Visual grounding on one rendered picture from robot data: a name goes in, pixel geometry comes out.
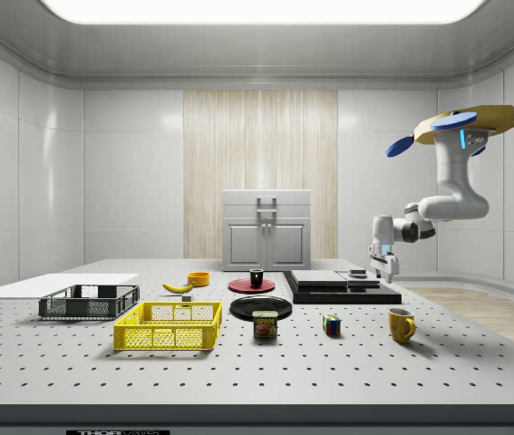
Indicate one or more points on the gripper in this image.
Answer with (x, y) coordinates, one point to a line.
(385, 263)

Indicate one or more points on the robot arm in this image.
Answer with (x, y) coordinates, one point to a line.
(453, 181)

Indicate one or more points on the yellow mug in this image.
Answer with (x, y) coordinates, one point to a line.
(399, 326)

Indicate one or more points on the puzzle cube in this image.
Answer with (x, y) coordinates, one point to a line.
(332, 325)

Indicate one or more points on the white cabinet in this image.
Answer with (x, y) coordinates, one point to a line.
(265, 240)

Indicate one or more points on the black mug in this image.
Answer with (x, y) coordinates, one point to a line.
(256, 277)

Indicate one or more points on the flat-sided can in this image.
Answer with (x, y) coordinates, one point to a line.
(265, 325)

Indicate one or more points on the red plate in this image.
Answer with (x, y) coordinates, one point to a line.
(240, 286)

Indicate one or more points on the black plate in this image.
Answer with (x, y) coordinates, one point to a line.
(243, 308)

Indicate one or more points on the drone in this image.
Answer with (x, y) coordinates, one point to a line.
(487, 118)

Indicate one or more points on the yellow bowl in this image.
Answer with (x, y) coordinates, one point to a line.
(200, 281)

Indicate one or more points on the banana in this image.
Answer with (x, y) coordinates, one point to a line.
(178, 289)

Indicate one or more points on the yellow basket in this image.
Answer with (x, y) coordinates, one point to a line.
(166, 339)

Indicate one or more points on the dark grey basket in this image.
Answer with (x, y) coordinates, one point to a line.
(84, 308)

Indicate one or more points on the white board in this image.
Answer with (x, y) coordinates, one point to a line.
(48, 285)

